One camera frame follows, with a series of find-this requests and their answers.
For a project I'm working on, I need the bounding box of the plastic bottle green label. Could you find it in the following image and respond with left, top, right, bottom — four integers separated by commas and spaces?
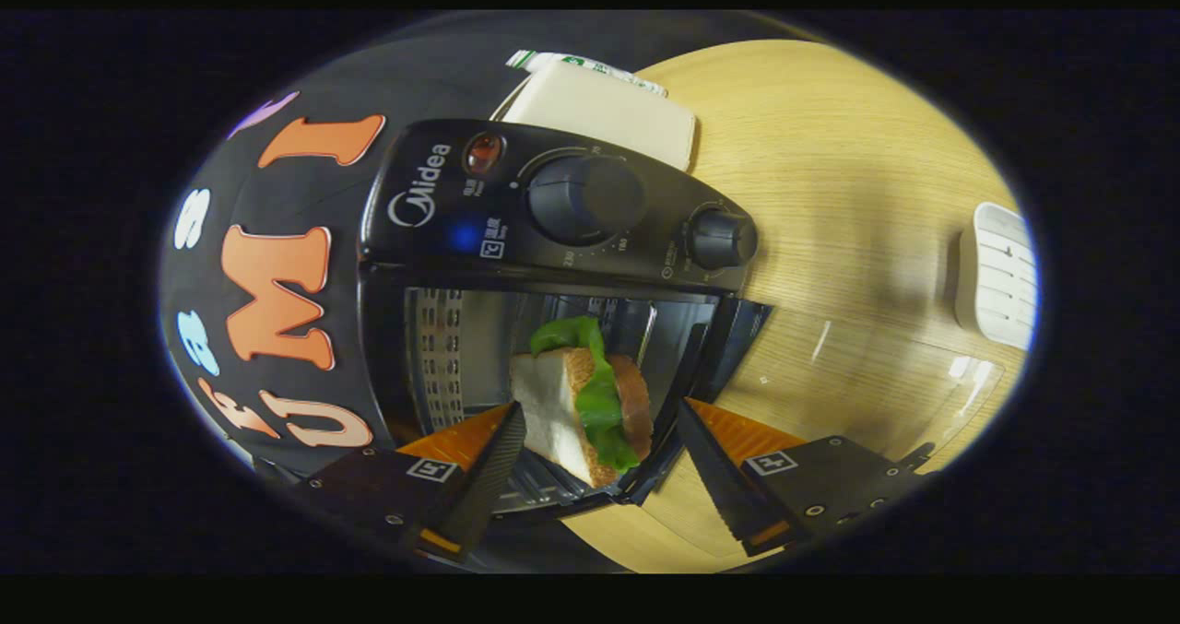
505, 49, 669, 98

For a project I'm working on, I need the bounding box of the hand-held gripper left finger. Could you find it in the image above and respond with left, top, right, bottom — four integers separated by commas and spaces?
295, 401, 528, 565

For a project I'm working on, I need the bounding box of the white bread toaster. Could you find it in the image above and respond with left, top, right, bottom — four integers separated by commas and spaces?
489, 57, 699, 171

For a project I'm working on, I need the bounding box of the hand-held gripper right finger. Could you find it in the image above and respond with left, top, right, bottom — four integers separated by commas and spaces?
678, 398, 932, 556

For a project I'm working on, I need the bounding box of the lettuce bread sandwich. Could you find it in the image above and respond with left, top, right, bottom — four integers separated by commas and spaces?
509, 315, 655, 489

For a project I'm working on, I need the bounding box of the white rectangular plate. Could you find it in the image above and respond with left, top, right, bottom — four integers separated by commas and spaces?
954, 202, 1040, 353

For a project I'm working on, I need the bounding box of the black toaster oven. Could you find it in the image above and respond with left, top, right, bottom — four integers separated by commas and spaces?
358, 119, 1008, 559

